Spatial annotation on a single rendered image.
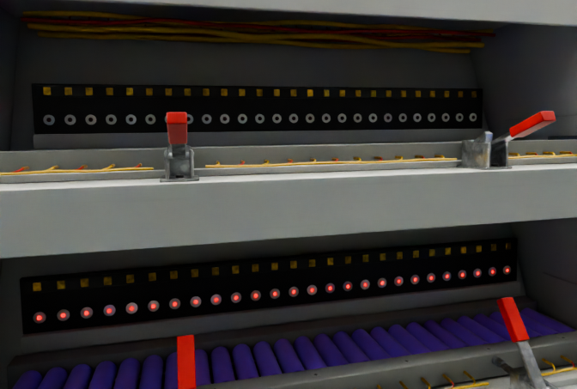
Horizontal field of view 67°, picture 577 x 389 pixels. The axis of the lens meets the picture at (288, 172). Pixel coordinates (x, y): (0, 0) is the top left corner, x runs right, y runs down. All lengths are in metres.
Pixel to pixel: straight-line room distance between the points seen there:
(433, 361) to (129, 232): 0.27
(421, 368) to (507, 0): 0.36
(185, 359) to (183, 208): 0.10
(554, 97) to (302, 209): 0.37
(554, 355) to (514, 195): 0.16
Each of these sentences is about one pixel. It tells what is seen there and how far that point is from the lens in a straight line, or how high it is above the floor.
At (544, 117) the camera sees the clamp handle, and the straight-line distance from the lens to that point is 0.38.
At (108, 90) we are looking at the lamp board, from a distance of 0.52.
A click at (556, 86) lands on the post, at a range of 0.60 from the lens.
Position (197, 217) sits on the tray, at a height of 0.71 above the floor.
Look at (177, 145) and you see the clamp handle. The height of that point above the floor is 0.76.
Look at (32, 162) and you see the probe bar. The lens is 0.39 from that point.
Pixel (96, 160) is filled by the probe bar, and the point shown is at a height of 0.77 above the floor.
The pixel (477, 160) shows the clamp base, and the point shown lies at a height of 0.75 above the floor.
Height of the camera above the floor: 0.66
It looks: 15 degrees up
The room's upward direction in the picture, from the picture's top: 6 degrees counter-clockwise
